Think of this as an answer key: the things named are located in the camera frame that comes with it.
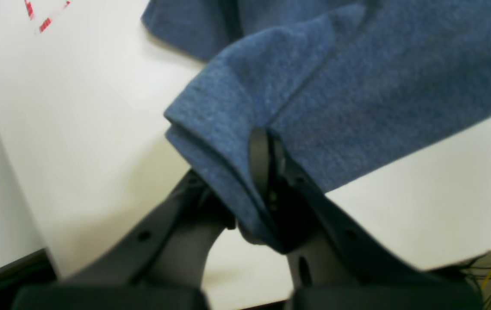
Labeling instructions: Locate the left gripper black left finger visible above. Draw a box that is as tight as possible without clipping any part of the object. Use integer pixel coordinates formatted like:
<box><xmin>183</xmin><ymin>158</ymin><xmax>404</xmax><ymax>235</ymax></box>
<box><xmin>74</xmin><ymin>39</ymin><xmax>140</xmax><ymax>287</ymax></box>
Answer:
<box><xmin>12</xmin><ymin>170</ymin><xmax>235</xmax><ymax>310</ymax></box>

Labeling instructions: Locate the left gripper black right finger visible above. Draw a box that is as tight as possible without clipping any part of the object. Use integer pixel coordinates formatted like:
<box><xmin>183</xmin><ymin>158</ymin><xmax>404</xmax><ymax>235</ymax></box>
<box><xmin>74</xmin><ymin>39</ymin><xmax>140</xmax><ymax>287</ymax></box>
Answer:
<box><xmin>249</xmin><ymin>128</ymin><xmax>482</xmax><ymax>310</ymax></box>

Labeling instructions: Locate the red tape rectangle marking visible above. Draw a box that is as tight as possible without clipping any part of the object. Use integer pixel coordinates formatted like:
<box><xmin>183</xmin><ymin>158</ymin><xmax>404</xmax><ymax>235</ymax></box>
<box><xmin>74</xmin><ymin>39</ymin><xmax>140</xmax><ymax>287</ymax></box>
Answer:
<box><xmin>24</xmin><ymin>0</ymin><xmax>74</xmax><ymax>35</ymax></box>

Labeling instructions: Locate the dark blue T-shirt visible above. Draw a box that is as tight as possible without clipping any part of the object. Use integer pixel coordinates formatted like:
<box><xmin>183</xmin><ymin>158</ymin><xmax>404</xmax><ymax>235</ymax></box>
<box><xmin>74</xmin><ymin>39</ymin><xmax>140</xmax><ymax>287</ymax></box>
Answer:
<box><xmin>141</xmin><ymin>0</ymin><xmax>491</xmax><ymax>252</ymax></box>

